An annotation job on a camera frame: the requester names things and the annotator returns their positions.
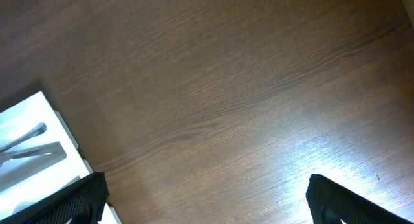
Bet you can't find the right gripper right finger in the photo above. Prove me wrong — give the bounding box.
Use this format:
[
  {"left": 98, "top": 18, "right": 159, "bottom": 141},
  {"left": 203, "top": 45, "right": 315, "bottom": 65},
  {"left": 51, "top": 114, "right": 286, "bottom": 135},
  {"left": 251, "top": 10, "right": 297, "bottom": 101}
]
[{"left": 306, "top": 174, "right": 411, "bottom": 224}]

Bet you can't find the white plastic cutlery tray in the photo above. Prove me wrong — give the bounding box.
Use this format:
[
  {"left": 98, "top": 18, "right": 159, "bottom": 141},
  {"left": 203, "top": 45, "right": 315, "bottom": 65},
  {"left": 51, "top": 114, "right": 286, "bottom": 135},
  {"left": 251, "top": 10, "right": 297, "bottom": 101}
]
[{"left": 1, "top": 91, "right": 120, "bottom": 223}]

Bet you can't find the steel spoon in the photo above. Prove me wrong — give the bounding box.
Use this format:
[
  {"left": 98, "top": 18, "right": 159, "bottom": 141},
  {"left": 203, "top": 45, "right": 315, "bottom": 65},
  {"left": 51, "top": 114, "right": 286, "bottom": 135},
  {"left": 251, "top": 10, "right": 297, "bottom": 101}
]
[
  {"left": 1, "top": 142, "right": 65, "bottom": 166},
  {"left": 1, "top": 122, "right": 47, "bottom": 153}
]

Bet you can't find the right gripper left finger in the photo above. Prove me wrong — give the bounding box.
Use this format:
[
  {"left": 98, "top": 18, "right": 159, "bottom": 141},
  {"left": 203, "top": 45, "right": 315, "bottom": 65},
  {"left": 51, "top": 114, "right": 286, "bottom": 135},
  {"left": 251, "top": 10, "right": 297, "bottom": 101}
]
[{"left": 1, "top": 172, "right": 109, "bottom": 224}]

